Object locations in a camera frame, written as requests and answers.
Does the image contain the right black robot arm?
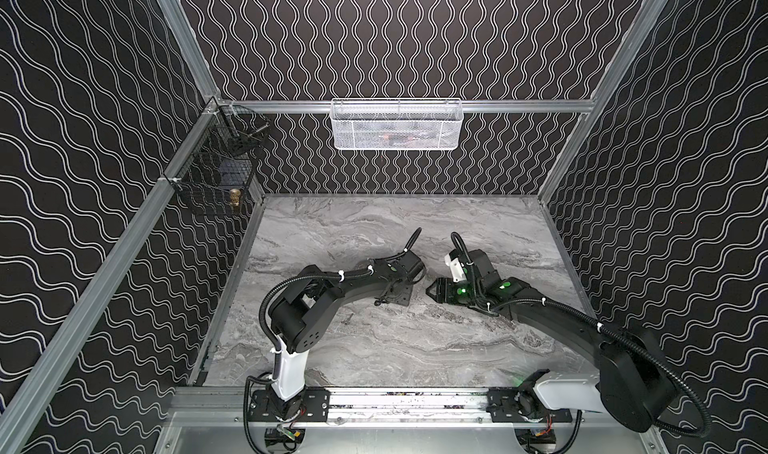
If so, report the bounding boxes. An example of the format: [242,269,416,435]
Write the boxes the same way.
[427,233,713,439]

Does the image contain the brass padlock in basket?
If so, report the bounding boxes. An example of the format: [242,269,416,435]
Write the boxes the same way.
[229,189,242,207]

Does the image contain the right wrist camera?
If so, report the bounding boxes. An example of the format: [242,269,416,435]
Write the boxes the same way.
[444,254,467,283]

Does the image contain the white wire mesh basket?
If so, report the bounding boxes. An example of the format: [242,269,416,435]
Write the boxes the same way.
[329,98,464,151]

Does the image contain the black wire basket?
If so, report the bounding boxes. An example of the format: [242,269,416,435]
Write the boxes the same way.
[164,98,272,219]

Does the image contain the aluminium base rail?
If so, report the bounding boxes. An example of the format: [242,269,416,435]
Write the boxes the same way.
[166,386,575,429]

